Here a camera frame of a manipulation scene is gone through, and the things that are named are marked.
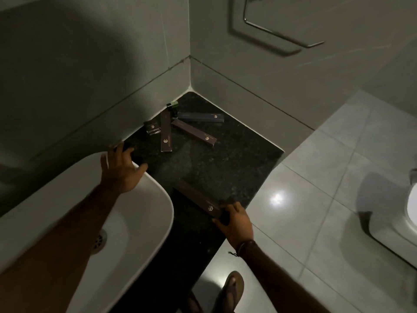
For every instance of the person's left hand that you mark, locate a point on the person's left hand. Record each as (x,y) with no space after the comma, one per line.
(119,174)

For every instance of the person's right hand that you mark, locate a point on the person's right hand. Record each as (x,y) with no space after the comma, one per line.
(237,226)

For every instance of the person's left thumb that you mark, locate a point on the person's left thumb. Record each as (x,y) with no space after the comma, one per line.
(140,170)

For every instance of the person's right thumb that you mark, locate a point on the person's right thumb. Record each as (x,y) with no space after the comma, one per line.
(219,224)

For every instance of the person's left little finger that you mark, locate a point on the person's left little finger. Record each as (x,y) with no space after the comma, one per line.
(104,161)

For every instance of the long dark brown box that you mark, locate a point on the long dark brown box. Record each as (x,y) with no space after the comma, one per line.
(202,117)
(196,196)
(194,132)
(165,133)

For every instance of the person's left forearm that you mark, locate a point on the person's left forearm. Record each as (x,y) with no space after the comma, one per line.
(62,254)

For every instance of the person's right forearm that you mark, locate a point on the person's right forearm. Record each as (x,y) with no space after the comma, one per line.
(280,283)

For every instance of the dark thread wristband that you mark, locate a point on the dark thread wristband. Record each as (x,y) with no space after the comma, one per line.
(245,247)

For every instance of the small dark brown box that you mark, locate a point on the small dark brown box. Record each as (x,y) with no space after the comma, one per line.
(152,127)

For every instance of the white ceramic sink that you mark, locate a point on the white ceramic sink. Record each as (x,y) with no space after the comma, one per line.
(143,218)

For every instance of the brown sandal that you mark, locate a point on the brown sandal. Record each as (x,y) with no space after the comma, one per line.
(233,291)

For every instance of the small green-capped bottle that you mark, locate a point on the small green-capped bottle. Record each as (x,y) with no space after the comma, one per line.
(172,106)

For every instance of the metal sink drain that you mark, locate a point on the metal sink drain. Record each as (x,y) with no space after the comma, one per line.
(98,241)

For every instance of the white toilet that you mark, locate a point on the white toilet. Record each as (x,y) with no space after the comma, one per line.
(400,221)

